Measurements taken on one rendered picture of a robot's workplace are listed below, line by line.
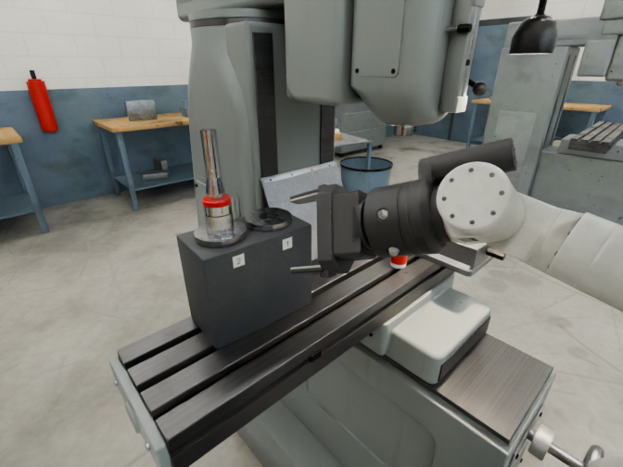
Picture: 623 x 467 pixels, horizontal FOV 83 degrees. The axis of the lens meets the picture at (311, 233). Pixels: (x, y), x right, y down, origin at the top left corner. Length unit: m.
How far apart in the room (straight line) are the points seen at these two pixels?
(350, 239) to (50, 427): 1.82
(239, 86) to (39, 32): 3.79
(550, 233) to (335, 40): 0.59
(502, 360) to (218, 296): 0.72
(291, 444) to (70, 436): 0.99
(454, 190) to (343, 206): 0.15
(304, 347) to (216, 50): 0.82
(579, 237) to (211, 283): 0.48
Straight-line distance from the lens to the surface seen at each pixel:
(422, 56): 0.75
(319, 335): 0.69
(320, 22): 0.87
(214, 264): 0.58
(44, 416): 2.14
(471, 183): 0.36
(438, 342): 0.89
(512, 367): 1.03
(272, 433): 1.50
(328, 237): 0.45
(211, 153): 0.58
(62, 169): 4.81
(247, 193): 1.08
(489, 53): 7.80
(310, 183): 1.16
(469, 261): 0.93
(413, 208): 0.39
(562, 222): 0.43
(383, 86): 0.78
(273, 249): 0.63
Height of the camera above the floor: 1.43
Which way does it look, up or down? 26 degrees down
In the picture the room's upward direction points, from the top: straight up
